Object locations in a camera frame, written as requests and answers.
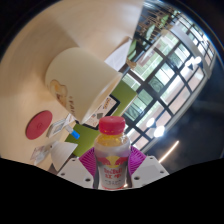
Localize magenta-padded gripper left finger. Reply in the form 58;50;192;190
57;147;98;189

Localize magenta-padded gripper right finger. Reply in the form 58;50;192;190
127;145;170;189

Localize red-capped clear drink bottle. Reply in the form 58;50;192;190
93;115;132;191

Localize long curved strip light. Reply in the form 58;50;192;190
158;139;180;164

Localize group of pendant ceiling lamps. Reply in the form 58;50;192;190
144;54;203;139

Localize flat round red coaster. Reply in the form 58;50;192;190
25;110;54;141

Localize cream ceramic mug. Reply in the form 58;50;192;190
44;46;124;125

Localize white paper sheets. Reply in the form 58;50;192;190
104;36;134;72

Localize group of green-seated wooden chairs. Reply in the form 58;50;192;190
128;18;176;63

